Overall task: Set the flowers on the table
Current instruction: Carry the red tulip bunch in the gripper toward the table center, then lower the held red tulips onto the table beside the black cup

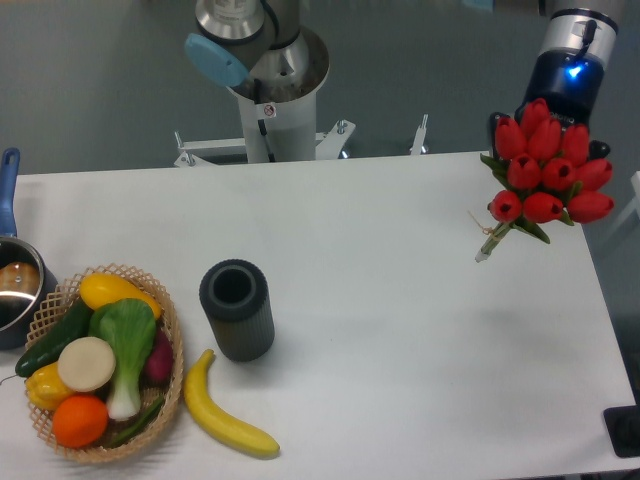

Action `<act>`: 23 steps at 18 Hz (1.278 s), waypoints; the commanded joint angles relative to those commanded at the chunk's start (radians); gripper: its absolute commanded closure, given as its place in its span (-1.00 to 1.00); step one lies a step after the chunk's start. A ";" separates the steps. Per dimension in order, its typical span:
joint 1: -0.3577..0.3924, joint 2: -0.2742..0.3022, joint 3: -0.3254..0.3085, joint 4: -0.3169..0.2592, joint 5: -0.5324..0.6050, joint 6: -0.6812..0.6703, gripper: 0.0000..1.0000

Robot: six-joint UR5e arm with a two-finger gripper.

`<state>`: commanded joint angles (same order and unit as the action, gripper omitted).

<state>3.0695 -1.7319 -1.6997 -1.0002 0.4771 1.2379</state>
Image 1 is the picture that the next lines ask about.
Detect green bok choy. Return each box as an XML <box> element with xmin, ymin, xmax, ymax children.
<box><xmin>89</xmin><ymin>299</ymin><xmax>156</xmax><ymax>421</ymax></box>

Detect black cable on pedestal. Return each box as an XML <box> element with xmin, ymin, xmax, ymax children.
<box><xmin>252</xmin><ymin>77</ymin><xmax>277</xmax><ymax>164</ymax></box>

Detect black device at edge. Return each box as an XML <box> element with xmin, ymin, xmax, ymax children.
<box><xmin>603</xmin><ymin>405</ymin><xmax>639</xmax><ymax>458</ymax></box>

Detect woven wicker basket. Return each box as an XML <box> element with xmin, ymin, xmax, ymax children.
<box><xmin>26</xmin><ymin>264</ymin><xmax>184</xmax><ymax>464</ymax></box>

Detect green bean pod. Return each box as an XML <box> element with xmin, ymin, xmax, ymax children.
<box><xmin>106</xmin><ymin>397</ymin><xmax>165</xmax><ymax>449</ymax></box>

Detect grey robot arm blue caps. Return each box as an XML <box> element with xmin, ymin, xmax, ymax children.
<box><xmin>184</xmin><ymin>1</ymin><xmax>626</xmax><ymax>163</ymax></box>

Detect cream round disc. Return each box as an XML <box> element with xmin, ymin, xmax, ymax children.
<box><xmin>57</xmin><ymin>337</ymin><xmax>116</xmax><ymax>393</ymax></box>

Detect dark green cucumber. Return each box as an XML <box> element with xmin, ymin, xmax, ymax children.
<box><xmin>15</xmin><ymin>299</ymin><xmax>93</xmax><ymax>378</ymax></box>

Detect white metal base frame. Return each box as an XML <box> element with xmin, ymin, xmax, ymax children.
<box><xmin>174</xmin><ymin>114</ymin><xmax>429</xmax><ymax>167</ymax></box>

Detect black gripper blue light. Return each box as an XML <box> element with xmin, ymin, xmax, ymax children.
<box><xmin>487</xmin><ymin>50</ymin><xmax>611</xmax><ymax>160</ymax></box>

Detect blue handled saucepan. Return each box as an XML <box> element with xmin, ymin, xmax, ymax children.
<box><xmin>1</xmin><ymin>147</ymin><xmax>57</xmax><ymax>350</ymax></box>

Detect red tulip bouquet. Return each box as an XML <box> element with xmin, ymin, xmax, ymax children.
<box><xmin>475</xmin><ymin>99</ymin><xmax>615</xmax><ymax>263</ymax></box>

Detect dark grey ribbed vase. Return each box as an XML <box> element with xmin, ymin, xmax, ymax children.
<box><xmin>199</xmin><ymin>259</ymin><xmax>275</xmax><ymax>362</ymax></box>

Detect yellow bell pepper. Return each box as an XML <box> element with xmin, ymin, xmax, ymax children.
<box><xmin>25</xmin><ymin>362</ymin><xmax>75</xmax><ymax>411</ymax></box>

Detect yellow banana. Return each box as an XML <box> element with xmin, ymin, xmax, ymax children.
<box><xmin>184</xmin><ymin>349</ymin><xmax>280</xmax><ymax>459</ymax></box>

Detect purple sweet potato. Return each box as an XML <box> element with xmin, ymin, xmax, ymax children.
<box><xmin>143</xmin><ymin>329</ymin><xmax>174</xmax><ymax>385</ymax></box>

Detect yellow squash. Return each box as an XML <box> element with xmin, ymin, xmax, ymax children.
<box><xmin>79</xmin><ymin>273</ymin><xmax>162</xmax><ymax>320</ymax></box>

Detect white furniture frame right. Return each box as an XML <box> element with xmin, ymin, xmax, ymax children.
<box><xmin>592</xmin><ymin>171</ymin><xmax>639</xmax><ymax>256</ymax></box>

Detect orange fruit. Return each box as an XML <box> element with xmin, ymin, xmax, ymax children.
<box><xmin>52</xmin><ymin>394</ymin><xmax>109</xmax><ymax>449</ymax></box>

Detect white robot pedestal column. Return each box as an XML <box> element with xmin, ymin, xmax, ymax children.
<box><xmin>234</xmin><ymin>92</ymin><xmax>316</xmax><ymax>164</ymax></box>

